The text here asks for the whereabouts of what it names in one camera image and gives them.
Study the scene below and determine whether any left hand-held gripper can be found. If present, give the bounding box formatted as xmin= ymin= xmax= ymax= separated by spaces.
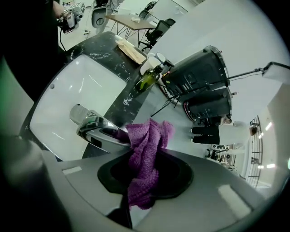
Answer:
xmin=56 ymin=1 xmax=86 ymax=34

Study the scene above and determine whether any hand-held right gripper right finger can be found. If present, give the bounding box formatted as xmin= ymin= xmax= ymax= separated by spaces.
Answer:
xmin=150 ymin=148 xmax=195 ymax=200

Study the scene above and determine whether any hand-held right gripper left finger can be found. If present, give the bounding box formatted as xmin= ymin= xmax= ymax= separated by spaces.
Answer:
xmin=97 ymin=152 xmax=132 ymax=194

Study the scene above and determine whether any purple cloth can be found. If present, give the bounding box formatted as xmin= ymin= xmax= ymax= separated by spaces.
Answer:
xmin=115 ymin=117 xmax=175 ymax=210

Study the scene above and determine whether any chrome faucet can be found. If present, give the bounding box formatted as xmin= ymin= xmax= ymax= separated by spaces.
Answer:
xmin=69 ymin=103 xmax=132 ymax=155

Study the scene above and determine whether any person's left forearm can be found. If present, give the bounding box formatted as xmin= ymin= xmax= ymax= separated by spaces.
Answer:
xmin=52 ymin=0 xmax=66 ymax=22

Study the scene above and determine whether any grey oval pod device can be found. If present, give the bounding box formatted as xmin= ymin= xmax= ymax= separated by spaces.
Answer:
xmin=138 ymin=8 xmax=153 ymax=20
xmin=91 ymin=6 xmax=109 ymax=29

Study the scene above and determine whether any black marble vanity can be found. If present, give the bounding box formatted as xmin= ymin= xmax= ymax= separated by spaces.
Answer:
xmin=19 ymin=31 xmax=151 ymax=159

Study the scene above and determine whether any person's black shirt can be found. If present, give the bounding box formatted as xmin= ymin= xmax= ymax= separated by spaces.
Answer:
xmin=0 ymin=0 xmax=68 ymax=102

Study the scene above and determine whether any white sink basin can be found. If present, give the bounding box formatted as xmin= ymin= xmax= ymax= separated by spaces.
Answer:
xmin=29 ymin=54 xmax=127 ymax=162

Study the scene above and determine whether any black metal railing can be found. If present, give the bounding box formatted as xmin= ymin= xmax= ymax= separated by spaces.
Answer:
xmin=246 ymin=115 xmax=265 ymax=189

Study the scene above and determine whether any black office chair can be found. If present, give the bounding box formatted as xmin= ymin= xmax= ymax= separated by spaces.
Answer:
xmin=138 ymin=18 xmax=177 ymax=52

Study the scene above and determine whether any green glass bottle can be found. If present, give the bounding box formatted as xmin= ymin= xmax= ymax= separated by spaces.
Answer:
xmin=135 ymin=59 xmax=175 ymax=92

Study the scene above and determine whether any white partition panel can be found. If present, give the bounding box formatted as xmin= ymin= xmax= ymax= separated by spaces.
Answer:
xmin=135 ymin=0 xmax=256 ymax=75

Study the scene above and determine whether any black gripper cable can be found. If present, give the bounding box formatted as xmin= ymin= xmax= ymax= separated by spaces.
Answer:
xmin=58 ymin=29 xmax=68 ymax=53

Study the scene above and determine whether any dark wooden wire-leg table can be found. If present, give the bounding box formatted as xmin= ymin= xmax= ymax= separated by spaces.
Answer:
xmin=105 ymin=13 xmax=159 ymax=44

